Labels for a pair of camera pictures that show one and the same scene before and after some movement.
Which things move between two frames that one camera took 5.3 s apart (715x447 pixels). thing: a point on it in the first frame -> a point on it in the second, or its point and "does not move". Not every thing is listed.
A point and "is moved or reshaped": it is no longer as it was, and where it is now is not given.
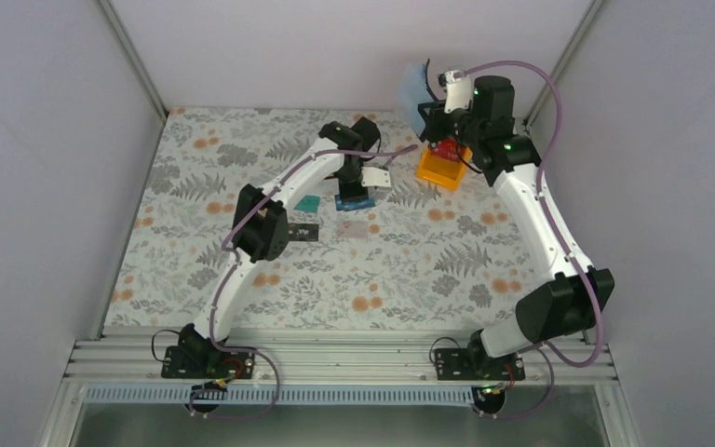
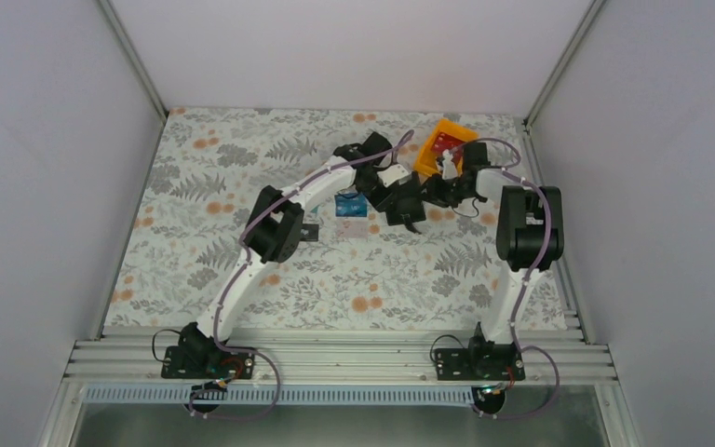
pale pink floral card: [352, 229] does not move
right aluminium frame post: [563, 62] does not move
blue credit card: [354, 204] is moved or reshaped
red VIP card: [449, 149] does not move
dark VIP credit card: [303, 232] does not move
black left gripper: [348, 194] -> [382, 202]
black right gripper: [432, 116] -> [433, 193]
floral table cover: [415, 258] does not move
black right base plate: [476, 364] does not move
